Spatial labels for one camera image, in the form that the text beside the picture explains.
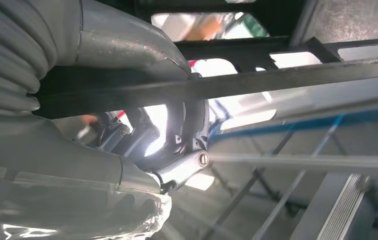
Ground ribbed aluminium rail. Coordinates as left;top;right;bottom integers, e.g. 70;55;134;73
315;173;373;240

